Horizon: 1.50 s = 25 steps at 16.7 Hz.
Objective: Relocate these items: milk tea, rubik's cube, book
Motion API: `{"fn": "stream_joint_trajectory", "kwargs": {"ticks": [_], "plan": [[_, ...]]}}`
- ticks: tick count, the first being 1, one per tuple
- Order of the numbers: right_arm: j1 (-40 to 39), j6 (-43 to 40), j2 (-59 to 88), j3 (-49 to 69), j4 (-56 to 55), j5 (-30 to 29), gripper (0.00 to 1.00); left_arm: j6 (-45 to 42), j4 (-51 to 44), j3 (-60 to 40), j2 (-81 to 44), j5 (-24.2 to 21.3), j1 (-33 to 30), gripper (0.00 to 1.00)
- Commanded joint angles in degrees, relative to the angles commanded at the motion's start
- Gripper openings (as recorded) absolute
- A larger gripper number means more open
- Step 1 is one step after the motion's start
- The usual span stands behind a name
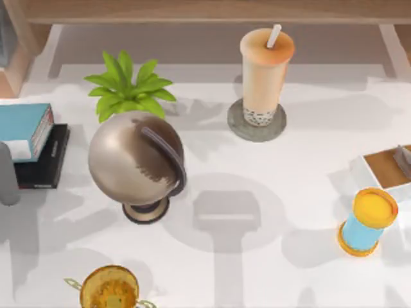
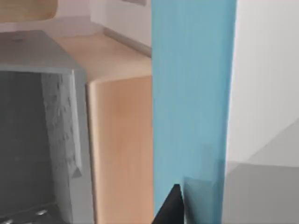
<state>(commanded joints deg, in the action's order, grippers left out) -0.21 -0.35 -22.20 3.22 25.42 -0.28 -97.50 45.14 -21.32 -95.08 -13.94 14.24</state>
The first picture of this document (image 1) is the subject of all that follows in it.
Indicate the round grey stone coaster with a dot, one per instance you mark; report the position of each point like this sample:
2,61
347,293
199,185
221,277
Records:
237,122

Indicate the bronze globe on stand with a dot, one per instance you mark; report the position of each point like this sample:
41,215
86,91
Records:
128,150

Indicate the orange milk tea cup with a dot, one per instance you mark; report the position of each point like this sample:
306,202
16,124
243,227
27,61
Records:
263,73

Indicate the green leafy plant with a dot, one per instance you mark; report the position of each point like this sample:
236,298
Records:
126,88

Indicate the wooden shelf unit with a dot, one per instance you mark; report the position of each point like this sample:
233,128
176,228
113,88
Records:
205,13

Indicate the black book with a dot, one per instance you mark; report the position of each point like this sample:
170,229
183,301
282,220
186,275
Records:
48,160

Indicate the gold trophy cup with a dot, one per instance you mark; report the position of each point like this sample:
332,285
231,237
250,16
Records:
109,288

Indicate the blue and yellow hourglass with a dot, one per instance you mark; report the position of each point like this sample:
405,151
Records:
366,221

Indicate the white box with brown inside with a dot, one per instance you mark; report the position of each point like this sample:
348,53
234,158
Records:
382,173

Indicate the light blue book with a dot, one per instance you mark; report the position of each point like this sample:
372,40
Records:
19,123

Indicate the small grey block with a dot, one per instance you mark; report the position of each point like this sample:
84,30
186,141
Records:
403,158

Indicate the grey rounded object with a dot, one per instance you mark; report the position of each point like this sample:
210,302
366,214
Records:
5,174

